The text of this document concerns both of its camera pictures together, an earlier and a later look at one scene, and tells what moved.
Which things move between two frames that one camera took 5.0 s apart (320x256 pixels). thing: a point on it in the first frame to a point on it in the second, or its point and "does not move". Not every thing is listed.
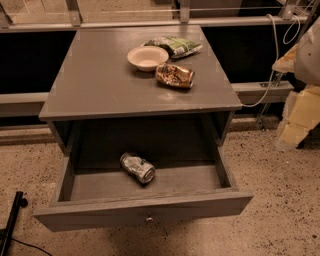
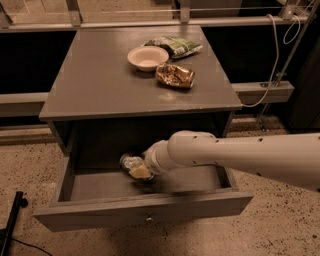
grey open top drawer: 108,197 does not move
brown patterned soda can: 175,76 does not move
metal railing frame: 20,103 does not move
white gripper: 309,61 to 153,161
